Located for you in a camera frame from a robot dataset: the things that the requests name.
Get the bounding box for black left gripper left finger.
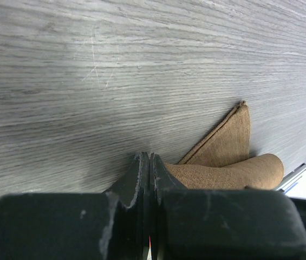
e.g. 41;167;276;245
0;152;149;259

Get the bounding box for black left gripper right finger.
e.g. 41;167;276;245
149;154;306;259

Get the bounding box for brown cloth napkin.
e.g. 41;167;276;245
166;101;285;190

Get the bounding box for aluminium frame rail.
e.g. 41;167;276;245
275;164;306;194

